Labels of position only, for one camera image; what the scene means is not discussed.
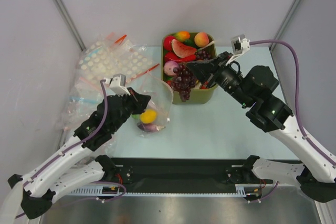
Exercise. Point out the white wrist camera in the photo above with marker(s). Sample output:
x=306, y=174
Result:
x=117, y=84
x=240, y=45

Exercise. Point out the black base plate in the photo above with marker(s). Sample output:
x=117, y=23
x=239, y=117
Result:
x=191, y=174

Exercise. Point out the red toy apple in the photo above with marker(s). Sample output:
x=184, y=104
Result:
x=167, y=43

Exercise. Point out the toy watermelon slice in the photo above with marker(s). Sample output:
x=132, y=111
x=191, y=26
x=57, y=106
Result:
x=182, y=50

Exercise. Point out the purple toy eggplant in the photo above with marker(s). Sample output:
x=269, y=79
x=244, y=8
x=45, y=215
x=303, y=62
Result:
x=150, y=128

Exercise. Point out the white slotted cable duct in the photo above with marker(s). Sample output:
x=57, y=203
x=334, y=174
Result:
x=105, y=191

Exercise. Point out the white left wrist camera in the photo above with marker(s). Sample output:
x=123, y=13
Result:
x=117, y=84

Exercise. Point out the pink toy onion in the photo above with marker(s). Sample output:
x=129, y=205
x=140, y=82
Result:
x=169, y=67

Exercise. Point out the yellow toy lemon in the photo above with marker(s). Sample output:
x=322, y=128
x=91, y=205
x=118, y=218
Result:
x=148, y=116

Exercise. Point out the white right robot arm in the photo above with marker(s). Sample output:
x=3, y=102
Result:
x=315, y=174

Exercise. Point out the right aluminium corner post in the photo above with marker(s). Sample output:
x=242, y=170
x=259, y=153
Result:
x=287, y=19

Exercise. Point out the green toy watermelon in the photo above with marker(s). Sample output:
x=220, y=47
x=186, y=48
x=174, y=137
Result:
x=136, y=116

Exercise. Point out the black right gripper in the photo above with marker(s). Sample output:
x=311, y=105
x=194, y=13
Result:
x=218, y=68

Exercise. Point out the pile of clear zip bags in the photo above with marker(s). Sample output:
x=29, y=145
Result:
x=82, y=100

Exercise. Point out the orange green toy mango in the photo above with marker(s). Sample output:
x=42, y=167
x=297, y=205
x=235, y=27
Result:
x=182, y=36

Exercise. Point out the peach toy fruit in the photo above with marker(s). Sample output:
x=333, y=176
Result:
x=201, y=39

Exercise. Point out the dark purple toy grapes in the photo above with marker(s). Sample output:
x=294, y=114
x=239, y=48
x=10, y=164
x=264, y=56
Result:
x=183, y=81

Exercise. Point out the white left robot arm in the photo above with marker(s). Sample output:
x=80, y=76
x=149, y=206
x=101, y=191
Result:
x=50, y=181

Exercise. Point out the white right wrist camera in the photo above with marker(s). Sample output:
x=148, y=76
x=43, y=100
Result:
x=240, y=45

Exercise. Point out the aluminium corner post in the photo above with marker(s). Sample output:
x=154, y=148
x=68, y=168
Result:
x=287, y=19
x=69, y=23

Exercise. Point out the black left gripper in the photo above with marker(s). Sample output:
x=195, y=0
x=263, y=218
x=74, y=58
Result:
x=140, y=102

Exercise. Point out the dotted clear zip bag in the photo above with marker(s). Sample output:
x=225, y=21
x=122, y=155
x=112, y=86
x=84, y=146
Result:
x=112, y=55

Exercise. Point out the clear zip top bag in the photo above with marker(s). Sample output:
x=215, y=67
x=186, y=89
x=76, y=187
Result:
x=161, y=99

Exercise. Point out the small purple toy grapes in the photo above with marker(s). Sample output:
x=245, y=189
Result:
x=203, y=55

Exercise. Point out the left aluminium corner post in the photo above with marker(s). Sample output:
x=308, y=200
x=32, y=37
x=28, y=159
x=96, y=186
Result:
x=69, y=23

